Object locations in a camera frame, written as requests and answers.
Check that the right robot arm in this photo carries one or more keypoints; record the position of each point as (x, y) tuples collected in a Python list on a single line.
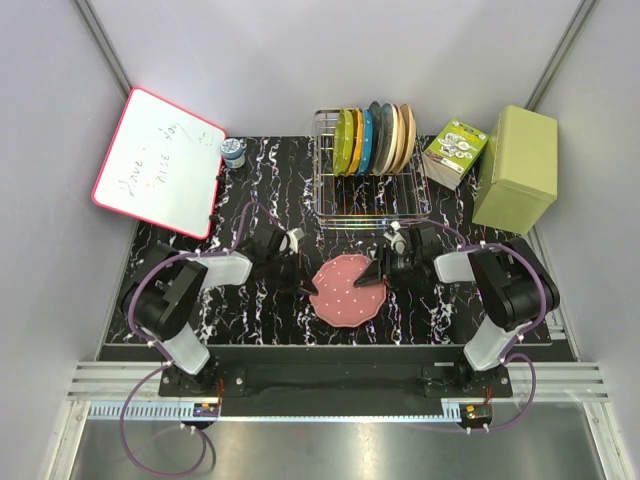
[(516, 290)]

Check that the teal grey plate in rack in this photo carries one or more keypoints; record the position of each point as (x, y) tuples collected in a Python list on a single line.
[(385, 137)]

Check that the blue polka dot plate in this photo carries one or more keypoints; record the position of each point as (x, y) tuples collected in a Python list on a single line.
[(367, 142)]

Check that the green printed paper box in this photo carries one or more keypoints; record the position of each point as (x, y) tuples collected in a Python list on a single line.
[(451, 155)]

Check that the metal wire dish rack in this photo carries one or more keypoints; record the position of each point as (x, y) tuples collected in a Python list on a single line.
[(363, 202)]

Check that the beige plate in rack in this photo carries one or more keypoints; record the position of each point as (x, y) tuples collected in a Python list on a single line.
[(405, 147)]

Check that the small blue lidded jar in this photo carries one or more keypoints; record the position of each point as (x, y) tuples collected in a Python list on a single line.
[(232, 153)]

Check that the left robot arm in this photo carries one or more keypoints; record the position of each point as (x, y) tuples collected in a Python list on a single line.
[(158, 300)]

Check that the light green metal tin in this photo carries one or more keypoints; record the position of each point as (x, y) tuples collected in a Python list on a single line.
[(518, 174)]

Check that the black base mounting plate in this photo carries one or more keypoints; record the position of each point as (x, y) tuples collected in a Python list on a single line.
[(334, 381)]

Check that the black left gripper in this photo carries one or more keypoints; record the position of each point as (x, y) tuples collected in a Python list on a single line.
[(289, 270)]

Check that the dark teal plate in rack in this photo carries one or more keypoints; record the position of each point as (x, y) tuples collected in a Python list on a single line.
[(376, 114)]

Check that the orange polka dot plate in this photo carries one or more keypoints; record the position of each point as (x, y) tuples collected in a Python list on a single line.
[(358, 119)]

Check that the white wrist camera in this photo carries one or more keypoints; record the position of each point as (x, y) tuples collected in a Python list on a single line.
[(396, 240), (292, 240)]

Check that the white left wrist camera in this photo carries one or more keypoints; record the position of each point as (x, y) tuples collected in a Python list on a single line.
[(292, 240)]

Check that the pink framed whiteboard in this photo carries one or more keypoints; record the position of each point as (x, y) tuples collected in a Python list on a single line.
[(162, 166)]

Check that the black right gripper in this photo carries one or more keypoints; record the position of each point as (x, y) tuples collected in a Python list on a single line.
[(371, 277)]

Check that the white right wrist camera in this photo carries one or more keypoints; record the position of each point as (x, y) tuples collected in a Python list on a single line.
[(396, 240)]

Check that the lime green polka dot plate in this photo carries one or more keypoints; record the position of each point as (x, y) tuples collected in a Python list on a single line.
[(343, 142)]

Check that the pink polka dot plate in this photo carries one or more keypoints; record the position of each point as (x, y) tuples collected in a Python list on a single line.
[(339, 302)]

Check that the cream plate in rack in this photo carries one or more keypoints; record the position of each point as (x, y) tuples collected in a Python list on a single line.
[(398, 134)]

